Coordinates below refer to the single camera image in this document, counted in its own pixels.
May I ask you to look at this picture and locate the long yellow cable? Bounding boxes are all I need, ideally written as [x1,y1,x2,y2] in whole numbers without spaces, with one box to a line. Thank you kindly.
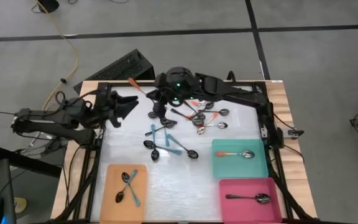
[35,0,80,110]

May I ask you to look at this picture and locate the yellow disc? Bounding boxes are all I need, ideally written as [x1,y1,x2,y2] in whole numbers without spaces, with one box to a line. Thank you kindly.
[13,197,28,215]

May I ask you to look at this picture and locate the black round floor object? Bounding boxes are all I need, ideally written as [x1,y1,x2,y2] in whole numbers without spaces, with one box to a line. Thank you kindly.
[37,0,60,14]

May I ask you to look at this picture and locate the wooden table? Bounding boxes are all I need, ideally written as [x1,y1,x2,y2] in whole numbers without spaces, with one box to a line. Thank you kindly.
[50,80,318,223]

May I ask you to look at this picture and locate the black floor bar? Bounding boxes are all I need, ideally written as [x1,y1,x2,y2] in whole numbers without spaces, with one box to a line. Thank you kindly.
[0,146,63,178]

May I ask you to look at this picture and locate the pink plastic bin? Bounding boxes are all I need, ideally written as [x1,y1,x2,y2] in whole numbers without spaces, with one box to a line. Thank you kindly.
[218,177,283,224]

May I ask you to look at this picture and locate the small grey device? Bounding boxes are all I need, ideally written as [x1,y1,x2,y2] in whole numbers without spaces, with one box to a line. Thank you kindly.
[287,128,305,140]

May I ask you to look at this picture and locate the teal plastic bin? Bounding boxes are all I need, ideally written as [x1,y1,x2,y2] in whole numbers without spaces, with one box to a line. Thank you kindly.
[211,138,269,179]

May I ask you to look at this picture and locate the black table frame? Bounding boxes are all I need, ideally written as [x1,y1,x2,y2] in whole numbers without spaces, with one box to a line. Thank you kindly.
[53,81,323,224]

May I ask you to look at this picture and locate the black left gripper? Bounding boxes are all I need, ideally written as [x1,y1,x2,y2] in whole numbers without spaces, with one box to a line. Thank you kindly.
[96,90,140,129]

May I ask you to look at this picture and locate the orange plastic bin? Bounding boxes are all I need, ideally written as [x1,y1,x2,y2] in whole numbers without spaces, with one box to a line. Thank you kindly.
[99,164,149,224]

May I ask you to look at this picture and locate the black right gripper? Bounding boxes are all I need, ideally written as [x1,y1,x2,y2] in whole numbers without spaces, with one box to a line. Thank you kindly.
[152,101,168,121]

